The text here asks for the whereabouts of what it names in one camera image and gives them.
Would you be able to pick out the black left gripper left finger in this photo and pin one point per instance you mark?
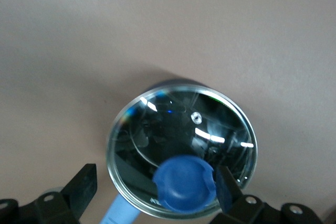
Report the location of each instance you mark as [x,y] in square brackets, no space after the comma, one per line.
[78,190]

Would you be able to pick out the glass lid with blue knob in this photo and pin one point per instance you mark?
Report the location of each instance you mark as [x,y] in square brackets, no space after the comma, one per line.
[183,182]

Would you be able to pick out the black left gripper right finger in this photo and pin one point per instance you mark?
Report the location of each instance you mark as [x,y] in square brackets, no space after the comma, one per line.
[231,190]

